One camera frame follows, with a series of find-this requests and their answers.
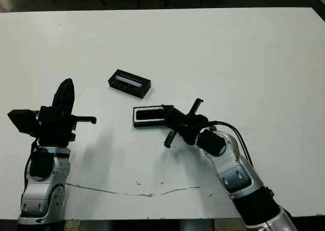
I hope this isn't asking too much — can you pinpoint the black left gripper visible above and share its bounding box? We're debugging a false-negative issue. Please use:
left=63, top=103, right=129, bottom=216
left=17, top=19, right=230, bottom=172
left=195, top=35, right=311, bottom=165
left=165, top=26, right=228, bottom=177
left=31, top=78, right=98, bottom=148

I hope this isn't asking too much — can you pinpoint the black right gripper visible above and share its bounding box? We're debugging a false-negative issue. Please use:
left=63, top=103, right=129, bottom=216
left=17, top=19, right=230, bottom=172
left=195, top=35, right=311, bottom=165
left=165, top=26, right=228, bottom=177
left=161, top=97, right=213, bottom=148

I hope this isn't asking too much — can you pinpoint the black slim camera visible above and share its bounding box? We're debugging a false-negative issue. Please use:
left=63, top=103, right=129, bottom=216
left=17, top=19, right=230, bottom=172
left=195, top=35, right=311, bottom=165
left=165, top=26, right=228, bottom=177
left=136, top=110, right=167, bottom=120

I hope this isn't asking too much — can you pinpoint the black box lid silver print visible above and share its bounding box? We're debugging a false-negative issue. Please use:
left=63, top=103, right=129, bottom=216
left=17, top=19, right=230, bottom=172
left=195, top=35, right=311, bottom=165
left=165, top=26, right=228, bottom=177
left=107, top=68, right=152, bottom=99

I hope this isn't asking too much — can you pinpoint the black box base white insert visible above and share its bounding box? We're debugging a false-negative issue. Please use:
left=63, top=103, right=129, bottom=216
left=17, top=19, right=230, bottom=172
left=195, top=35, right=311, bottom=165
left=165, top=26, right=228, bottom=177
left=132, top=104, right=176, bottom=129

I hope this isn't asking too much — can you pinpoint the silver right robot leg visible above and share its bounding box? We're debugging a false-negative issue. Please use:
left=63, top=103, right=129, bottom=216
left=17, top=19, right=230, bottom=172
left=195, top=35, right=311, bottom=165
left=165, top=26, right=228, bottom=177
left=181, top=219, right=214, bottom=231

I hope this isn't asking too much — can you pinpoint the silver robot leg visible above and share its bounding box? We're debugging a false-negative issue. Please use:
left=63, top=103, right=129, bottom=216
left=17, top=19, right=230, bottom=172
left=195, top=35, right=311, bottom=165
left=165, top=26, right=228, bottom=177
left=181, top=219, right=214, bottom=231
left=95, top=219, right=114, bottom=231

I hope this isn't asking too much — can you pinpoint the silver left robot leg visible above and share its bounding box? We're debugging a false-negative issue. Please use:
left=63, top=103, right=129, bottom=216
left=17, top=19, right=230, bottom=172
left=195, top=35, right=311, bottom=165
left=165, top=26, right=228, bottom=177
left=95, top=219, right=114, bottom=231

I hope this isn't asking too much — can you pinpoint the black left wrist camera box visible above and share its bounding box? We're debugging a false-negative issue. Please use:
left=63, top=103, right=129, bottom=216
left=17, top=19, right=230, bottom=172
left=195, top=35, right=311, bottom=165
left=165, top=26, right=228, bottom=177
left=7, top=109, right=43, bottom=135

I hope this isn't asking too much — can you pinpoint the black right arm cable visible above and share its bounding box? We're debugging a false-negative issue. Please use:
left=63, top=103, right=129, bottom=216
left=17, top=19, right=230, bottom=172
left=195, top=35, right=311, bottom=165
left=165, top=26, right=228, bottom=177
left=210, top=120, right=254, bottom=168

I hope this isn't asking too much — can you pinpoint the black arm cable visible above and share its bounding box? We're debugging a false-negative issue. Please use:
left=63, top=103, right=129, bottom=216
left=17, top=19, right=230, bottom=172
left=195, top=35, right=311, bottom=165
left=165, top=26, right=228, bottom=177
left=24, top=139, right=36, bottom=188
left=210, top=120, right=254, bottom=168

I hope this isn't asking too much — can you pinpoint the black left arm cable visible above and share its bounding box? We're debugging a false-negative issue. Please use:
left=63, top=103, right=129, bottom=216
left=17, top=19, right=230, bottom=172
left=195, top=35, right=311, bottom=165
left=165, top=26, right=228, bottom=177
left=24, top=139, right=36, bottom=188

